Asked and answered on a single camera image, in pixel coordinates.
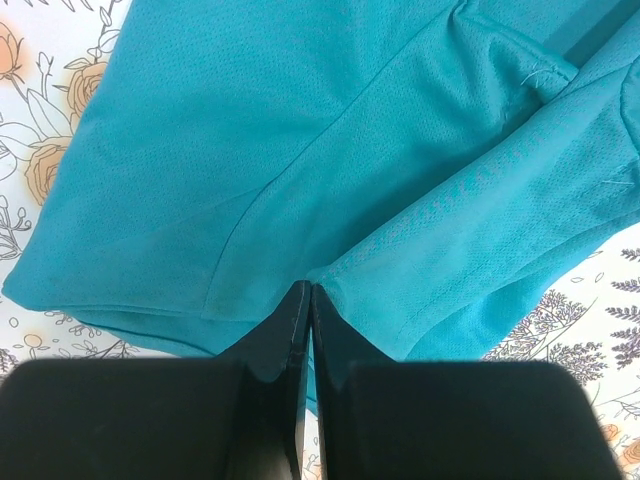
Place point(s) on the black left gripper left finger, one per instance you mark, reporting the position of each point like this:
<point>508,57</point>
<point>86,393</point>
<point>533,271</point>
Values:
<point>239,415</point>

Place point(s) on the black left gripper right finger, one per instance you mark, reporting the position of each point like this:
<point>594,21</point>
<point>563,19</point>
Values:
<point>383,419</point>

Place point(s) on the teal t shirt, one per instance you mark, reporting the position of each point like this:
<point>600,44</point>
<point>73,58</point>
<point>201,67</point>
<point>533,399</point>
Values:
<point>300,150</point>

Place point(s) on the floral patterned table mat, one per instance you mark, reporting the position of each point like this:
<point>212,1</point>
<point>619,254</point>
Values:
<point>30,125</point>

